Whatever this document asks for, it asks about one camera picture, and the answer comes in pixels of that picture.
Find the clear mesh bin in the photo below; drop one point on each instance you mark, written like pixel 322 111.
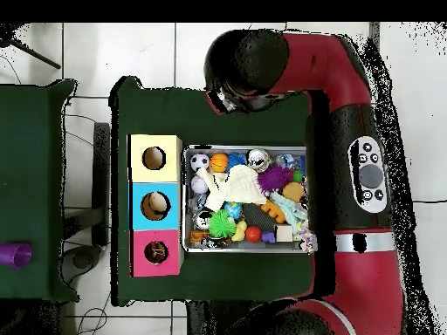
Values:
pixel 185 209

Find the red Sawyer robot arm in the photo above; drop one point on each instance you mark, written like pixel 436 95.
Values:
pixel 363 105

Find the green cloth side table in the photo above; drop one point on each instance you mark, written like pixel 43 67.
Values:
pixel 35 139

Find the purple spiky ball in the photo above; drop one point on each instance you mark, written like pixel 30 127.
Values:
pixel 274 178

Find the wooden box with three holes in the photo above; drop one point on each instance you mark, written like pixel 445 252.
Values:
pixel 136 209

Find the cream knitted cloth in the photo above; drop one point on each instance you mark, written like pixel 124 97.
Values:
pixel 237 187

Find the black tripod leg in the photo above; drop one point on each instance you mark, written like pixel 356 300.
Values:
pixel 35 54

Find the orange striped tiger toy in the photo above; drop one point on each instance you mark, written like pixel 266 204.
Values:
pixel 155 252

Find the small soccer ball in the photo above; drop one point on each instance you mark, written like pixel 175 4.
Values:
pixel 199 162

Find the purple plastic cup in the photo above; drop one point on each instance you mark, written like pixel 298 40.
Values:
pixel 14 255

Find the plain wooden cube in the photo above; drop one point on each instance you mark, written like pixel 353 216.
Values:
pixel 283 234

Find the colourful patterned cloth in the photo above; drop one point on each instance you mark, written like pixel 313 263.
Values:
pixel 307 242

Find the small orange basketball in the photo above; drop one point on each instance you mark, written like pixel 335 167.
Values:
pixel 218 162

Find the orange foam ball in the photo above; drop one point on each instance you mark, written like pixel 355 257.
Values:
pixel 292 192

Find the small red ball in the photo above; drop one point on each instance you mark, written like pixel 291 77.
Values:
pixel 253 234

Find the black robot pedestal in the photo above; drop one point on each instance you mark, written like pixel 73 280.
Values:
pixel 223 321

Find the green fuzzy toy with eyes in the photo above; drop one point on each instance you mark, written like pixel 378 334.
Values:
pixel 221 225

